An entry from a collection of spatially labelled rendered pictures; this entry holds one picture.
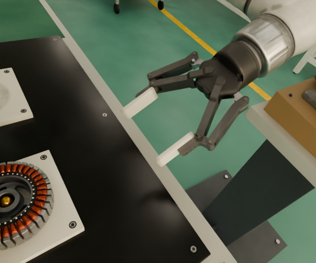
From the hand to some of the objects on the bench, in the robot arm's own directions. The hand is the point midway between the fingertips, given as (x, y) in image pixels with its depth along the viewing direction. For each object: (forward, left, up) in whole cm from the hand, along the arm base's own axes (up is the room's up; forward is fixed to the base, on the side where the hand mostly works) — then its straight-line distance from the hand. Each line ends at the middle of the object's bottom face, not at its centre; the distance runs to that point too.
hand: (149, 130), depth 39 cm
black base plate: (+26, -6, -9) cm, 28 cm away
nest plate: (+22, +5, -6) cm, 23 cm away
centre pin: (+22, +5, -5) cm, 23 cm away
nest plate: (+27, -19, -8) cm, 34 cm away
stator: (+22, +5, -5) cm, 23 cm away
